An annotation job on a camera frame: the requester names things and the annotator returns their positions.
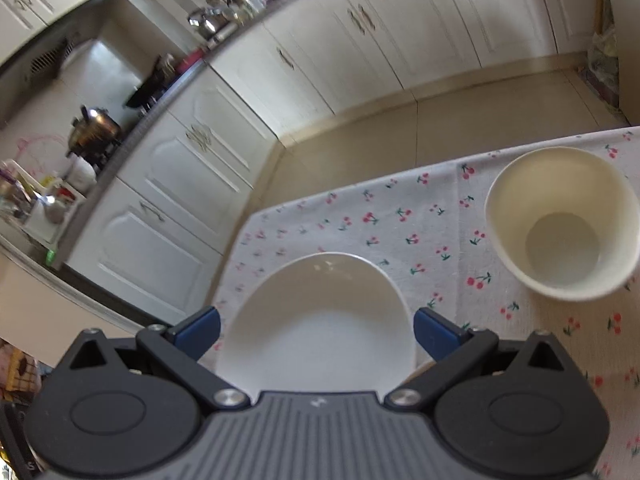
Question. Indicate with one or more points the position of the red shallow pan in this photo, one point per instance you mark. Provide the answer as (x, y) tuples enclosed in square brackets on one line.
[(192, 57)]

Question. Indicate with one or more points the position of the steel kettle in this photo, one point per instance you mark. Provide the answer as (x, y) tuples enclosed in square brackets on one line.
[(207, 22)]

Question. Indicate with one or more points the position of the condiment rack with bottles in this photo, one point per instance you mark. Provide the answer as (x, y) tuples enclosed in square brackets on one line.
[(40, 200)]

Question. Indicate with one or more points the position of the range hood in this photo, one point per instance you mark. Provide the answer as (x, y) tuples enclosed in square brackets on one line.
[(55, 60)]

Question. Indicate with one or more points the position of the cherry print tablecloth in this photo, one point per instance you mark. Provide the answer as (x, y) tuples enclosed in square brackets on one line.
[(400, 240)]

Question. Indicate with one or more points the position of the plastic bag on floor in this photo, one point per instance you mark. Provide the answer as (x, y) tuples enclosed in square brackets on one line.
[(602, 60)]

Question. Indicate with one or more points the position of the brass stock pot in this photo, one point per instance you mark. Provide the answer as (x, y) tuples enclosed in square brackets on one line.
[(95, 130)]

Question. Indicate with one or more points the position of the grey stone kitchen countertop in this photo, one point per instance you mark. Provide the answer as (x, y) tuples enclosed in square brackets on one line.
[(235, 35)]

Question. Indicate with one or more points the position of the white lower kitchen cabinets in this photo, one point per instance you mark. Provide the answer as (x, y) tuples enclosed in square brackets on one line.
[(200, 170)]

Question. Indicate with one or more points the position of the large cream bowl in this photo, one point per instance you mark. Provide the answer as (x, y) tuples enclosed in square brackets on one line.
[(562, 220)]

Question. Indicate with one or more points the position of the black frying pan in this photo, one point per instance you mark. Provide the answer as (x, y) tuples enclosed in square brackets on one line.
[(150, 87)]

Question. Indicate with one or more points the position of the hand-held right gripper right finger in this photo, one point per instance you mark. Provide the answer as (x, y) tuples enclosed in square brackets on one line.
[(437, 330)]

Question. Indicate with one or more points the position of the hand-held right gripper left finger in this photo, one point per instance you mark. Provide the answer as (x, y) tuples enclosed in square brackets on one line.
[(197, 330)]

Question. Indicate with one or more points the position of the large white plate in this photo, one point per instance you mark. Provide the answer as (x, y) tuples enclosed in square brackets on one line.
[(315, 330)]

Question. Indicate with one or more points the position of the white refrigerator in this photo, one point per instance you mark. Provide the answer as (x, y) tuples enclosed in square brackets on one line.
[(627, 60)]

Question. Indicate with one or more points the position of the yellow checkered towel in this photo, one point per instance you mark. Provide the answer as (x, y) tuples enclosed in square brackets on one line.
[(20, 367)]

